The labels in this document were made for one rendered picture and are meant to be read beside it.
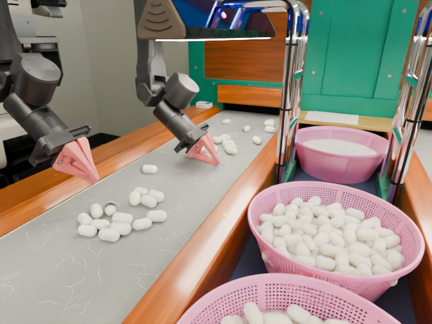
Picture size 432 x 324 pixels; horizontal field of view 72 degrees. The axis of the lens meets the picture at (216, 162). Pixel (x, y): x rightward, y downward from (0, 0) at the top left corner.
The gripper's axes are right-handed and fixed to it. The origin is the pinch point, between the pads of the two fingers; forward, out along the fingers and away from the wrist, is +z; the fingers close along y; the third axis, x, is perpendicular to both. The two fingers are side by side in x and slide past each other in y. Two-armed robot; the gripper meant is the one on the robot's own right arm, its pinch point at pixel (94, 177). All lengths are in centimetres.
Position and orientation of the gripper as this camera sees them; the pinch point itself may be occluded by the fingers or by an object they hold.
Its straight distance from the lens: 57.1
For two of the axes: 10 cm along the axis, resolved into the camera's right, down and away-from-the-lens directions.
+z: 6.9, 7.2, -0.1
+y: 3.9, -3.6, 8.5
